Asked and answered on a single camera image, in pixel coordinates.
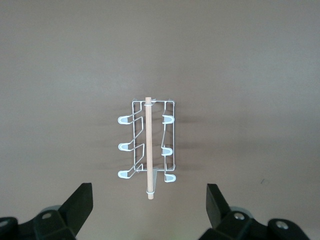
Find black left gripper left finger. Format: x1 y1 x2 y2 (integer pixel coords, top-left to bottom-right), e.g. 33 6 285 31
0 183 94 240

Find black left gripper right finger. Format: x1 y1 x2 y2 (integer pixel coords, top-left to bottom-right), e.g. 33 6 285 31
198 184 310 240

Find brown table cover sheet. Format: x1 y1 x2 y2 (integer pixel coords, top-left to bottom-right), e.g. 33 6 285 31
0 0 320 240

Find white wire cup rack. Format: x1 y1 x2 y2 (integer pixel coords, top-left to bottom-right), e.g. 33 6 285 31
116 96 177 200

